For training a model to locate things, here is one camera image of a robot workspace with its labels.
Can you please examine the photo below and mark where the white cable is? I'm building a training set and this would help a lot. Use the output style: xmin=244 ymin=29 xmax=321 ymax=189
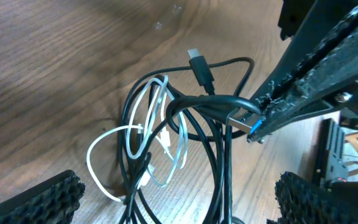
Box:
xmin=86 ymin=74 xmax=189 ymax=203

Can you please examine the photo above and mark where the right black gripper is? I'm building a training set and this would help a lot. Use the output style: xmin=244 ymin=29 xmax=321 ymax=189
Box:
xmin=248 ymin=0 xmax=358 ymax=141

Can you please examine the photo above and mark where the black cable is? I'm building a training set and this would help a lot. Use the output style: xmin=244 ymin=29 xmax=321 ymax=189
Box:
xmin=116 ymin=48 xmax=264 ymax=224

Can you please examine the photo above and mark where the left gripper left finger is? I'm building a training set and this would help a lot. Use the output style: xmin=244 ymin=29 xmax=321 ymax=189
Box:
xmin=0 ymin=170 xmax=85 ymax=224

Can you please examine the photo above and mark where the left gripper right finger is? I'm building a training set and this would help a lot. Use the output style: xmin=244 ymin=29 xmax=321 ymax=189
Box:
xmin=266 ymin=172 xmax=358 ymax=224

